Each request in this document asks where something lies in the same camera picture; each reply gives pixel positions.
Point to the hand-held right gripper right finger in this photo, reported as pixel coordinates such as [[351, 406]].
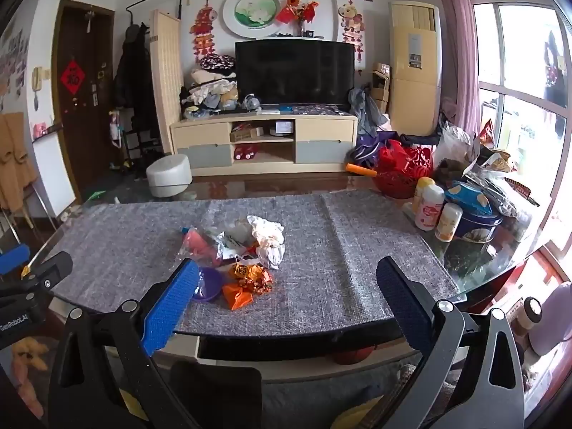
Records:
[[402, 304]]

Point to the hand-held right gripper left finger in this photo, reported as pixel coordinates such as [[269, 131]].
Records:
[[174, 304]]

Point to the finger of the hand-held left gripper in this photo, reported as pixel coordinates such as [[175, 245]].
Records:
[[13, 259], [49, 270]]

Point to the black bin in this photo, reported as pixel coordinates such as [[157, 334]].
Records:
[[219, 393]]

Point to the white paper ball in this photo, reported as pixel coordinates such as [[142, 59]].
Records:
[[268, 237]]

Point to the yellow plush toy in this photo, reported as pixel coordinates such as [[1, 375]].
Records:
[[29, 362]]

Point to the pink plastic wrapper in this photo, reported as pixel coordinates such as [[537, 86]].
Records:
[[199, 243]]

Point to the orange basketball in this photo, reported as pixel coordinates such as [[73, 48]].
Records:
[[353, 355]]

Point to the orange snack wrapper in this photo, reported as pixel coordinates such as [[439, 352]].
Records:
[[245, 283]]

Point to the silver foil wrapper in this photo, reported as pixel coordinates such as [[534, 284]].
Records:
[[234, 241]]

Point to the white board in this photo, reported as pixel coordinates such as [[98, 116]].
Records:
[[53, 174]]

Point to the white bottle pink label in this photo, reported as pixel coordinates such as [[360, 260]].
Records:
[[429, 210]]

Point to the beige hanging coat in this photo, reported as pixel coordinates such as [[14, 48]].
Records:
[[15, 161]]

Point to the blue round cookie tin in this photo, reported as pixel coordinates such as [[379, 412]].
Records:
[[476, 237]]

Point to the grey woven table mat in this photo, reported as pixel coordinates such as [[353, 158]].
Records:
[[304, 254]]

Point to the yellow capped white bottle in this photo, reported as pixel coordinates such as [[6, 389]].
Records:
[[422, 192]]

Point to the red plastic basket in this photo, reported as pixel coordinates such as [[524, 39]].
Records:
[[395, 187]]

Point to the brown lidded cup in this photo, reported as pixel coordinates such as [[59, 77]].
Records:
[[527, 317]]

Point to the blue snack bag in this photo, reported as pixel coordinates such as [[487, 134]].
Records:
[[469, 196]]

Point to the white round stool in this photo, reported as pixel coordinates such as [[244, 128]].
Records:
[[170, 174]]

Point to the orange foam stick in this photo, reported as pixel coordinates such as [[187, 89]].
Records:
[[362, 170]]

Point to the brown wooden door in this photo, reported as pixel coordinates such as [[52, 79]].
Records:
[[96, 134]]

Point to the red patterned bag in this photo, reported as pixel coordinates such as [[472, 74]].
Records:
[[406, 158]]

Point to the lavender plastic bottle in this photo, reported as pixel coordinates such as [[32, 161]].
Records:
[[552, 321]]

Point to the pink and white toy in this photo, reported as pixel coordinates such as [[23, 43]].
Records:
[[115, 129]]

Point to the purple cloth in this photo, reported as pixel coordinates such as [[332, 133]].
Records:
[[371, 147]]

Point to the pile of plastic bags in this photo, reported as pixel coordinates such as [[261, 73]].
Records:
[[487, 161]]

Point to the red diamond door decoration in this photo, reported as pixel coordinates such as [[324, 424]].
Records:
[[73, 76]]

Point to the beige television cabinet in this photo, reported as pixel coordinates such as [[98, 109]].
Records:
[[321, 125]]

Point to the grey hanging clothes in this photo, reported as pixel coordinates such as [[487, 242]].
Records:
[[364, 107]]

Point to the dark coats on rack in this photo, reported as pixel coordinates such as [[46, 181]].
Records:
[[132, 76]]

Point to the pile of clothes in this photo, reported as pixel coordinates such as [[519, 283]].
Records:
[[212, 89]]

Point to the beige standing air conditioner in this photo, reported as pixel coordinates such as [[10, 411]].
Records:
[[413, 85]]

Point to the cardboard box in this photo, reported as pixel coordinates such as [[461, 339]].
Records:
[[380, 85]]

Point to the white framed window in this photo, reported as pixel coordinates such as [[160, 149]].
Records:
[[514, 98]]

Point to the black flat television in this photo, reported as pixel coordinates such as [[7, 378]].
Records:
[[292, 71]]

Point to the pink curtain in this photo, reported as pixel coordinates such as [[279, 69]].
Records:
[[456, 44]]

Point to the red hanging fish decoration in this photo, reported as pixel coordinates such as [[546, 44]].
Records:
[[203, 27]]

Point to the artificial flower bouquet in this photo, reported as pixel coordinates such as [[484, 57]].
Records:
[[297, 11]]

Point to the beige wall intercom phone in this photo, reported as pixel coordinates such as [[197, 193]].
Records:
[[35, 85]]

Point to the wall photo collage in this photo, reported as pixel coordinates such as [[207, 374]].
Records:
[[11, 62]]

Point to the round framed wall picture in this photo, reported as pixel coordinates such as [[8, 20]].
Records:
[[257, 13]]

